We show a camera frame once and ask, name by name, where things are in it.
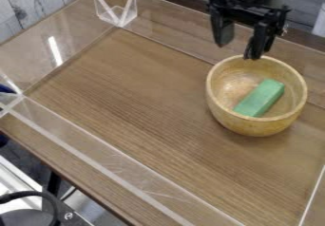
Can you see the clear acrylic tray wall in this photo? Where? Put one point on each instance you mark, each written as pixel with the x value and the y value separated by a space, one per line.
pixel 108 107

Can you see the green rectangular block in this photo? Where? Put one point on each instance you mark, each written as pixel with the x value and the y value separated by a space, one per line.
pixel 260 98

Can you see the brown wooden bowl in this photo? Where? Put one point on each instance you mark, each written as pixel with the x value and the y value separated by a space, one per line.
pixel 230 81

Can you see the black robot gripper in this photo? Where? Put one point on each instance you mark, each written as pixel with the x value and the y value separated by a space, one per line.
pixel 263 15

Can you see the black table leg bracket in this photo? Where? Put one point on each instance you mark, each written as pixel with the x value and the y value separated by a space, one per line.
pixel 53 206

